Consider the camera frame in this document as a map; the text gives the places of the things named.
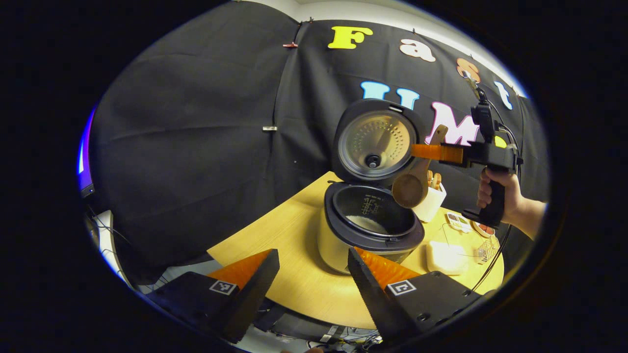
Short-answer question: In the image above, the dark grey rice cooker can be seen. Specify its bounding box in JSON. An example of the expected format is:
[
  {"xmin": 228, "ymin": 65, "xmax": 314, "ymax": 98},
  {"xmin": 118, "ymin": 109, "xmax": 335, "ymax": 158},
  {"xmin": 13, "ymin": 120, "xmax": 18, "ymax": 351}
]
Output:
[{"xmin": 316, "ymin": 99, "xmax": 426, "ymax": 274}]

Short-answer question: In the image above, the white rice box clear lid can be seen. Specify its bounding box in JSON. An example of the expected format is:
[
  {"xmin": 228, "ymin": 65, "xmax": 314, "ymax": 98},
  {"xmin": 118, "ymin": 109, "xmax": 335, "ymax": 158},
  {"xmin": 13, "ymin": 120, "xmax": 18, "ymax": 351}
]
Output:
[{"xmin": 426, "ymin": 223, "xmax": 491, "ymax": 275}]

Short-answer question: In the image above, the clear wire chopstick holder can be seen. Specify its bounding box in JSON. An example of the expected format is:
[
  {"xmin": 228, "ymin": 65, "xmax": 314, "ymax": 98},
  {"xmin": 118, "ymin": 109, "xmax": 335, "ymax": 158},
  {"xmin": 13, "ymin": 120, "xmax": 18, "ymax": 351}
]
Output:
[{"xmin": 473, "ymin": 236, "xmax": 500, "ymax": 265}]

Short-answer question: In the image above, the white divided bean dish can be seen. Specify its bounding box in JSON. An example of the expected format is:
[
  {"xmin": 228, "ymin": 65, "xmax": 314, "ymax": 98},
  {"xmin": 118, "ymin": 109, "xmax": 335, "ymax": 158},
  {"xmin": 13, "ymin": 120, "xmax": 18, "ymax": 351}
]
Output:
[{"xmin": 445, "ymin": 212, "xmax": 472, "ymax": 233}]

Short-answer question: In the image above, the wooden spoon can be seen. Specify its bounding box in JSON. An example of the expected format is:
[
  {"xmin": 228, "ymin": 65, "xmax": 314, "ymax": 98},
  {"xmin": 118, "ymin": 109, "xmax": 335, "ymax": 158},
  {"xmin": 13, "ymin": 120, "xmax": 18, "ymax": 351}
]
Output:
[{"xmin": 392, "ymin": 124, "xmax": 449, "ymax": 209}]

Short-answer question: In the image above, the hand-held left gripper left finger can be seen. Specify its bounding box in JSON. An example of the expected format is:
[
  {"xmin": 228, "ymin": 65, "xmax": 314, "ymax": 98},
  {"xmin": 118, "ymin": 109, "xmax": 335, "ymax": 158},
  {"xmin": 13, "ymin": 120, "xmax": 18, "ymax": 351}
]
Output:
[{"xmin": 147, "ymin": 248, "xmax": 281, "ymax": 344}]

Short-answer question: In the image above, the glowing monitor screen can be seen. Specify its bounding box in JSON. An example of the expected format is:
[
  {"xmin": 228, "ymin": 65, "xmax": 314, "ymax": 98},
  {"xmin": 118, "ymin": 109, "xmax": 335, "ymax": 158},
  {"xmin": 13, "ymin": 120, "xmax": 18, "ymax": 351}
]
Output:
[{"xmin": 78, "ymin": 109, "xmax": 96, "ymax": 198}]

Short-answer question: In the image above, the white rice heap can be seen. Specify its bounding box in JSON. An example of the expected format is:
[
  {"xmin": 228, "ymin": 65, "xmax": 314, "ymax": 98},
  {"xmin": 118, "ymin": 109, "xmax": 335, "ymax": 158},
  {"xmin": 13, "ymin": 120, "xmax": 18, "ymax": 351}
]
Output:
[{"xmin": 346, "ymin": 215, "xmax": 388, "ymax": 235}]

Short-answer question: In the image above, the white toaster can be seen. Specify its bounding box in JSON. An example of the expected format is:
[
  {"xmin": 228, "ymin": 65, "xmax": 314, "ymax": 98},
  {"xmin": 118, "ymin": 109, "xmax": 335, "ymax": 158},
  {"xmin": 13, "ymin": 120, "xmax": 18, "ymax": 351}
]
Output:
[{"xmin": 412, "ymin": 179, "xmax": 447, "ymax": 224}]

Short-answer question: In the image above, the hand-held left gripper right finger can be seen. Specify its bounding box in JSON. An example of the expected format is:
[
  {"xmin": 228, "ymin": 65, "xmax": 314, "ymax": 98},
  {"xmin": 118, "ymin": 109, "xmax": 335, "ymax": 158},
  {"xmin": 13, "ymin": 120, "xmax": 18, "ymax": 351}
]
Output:
[{"xmin": 347, "ymin": 247, "xmax": 484, "ymax": 346}]

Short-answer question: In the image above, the black backdrop cloth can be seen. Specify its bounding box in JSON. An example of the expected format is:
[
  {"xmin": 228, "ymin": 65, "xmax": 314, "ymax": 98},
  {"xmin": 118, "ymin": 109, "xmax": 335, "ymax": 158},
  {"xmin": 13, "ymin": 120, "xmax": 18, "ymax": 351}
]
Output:
[{"xmin": 88, "ymin": 2, "xmax": 549, "ymax": 285}]

